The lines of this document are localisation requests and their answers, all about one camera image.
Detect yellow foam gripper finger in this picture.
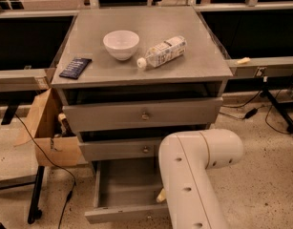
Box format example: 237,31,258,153
157,188,166,203

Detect grey bottom drawer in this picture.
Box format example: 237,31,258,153
85,156,169,224

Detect grey drawer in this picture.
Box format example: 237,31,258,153
79,137,161,161
63,97,222,132
85,156,169,224

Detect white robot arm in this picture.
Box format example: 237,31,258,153
158,129,243,229

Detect grey middle drawer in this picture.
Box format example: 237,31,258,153
79,137,161,161

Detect grey top drawer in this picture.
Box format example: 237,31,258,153
63,97,222,132

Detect grey drawer cabinet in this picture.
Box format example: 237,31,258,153
51,6,234,179

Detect brown cardboard box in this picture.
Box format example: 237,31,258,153
14,89,82,167

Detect black power adapter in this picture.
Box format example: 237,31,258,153
243,108,258,119

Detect black table leg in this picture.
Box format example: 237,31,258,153
28,166,45,224

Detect black stand leg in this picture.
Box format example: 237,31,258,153
260,76,293,135

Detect clear plastic bottle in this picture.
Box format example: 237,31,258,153
136,35,187,69

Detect dark blue snack packet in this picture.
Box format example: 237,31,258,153
59,57,92,79

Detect white ceramic bowl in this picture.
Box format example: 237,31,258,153
103,31,139,61

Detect small yellow foam piece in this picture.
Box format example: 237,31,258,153
236,57,251,65

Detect black floor cable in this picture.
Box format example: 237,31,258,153
13,113,77,229

